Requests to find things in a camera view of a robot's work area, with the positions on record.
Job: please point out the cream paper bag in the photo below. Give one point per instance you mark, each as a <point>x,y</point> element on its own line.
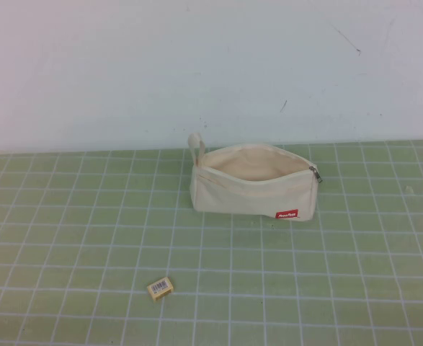
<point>232,196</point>

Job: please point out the green grid cutting mat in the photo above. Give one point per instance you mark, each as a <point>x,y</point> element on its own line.
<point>88,234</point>

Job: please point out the yellow eraser with barcode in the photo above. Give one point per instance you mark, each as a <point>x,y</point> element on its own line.
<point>159,288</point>

